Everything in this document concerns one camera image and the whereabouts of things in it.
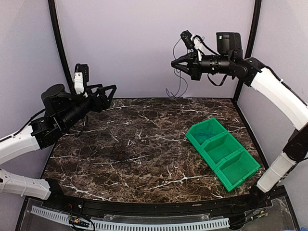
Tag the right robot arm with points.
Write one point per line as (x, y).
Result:
(229, 61)

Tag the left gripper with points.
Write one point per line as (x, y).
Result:
(104, 103)

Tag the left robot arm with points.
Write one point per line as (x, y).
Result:
(61, 112)

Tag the green bin near compartment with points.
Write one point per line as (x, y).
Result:
(236, 168)

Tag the white slotted cable duct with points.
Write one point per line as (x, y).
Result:
(126, 223)

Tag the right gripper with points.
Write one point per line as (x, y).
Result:
(195, 71)

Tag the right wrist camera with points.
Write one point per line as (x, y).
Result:
(193, 42)

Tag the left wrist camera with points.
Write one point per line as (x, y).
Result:
(81, 78)

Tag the black front rail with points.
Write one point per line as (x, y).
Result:
(234, 206)

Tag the left black frame post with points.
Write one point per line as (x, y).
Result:
(59, 44)

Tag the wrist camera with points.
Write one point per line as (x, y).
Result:
(81, 78)
(193, 42)

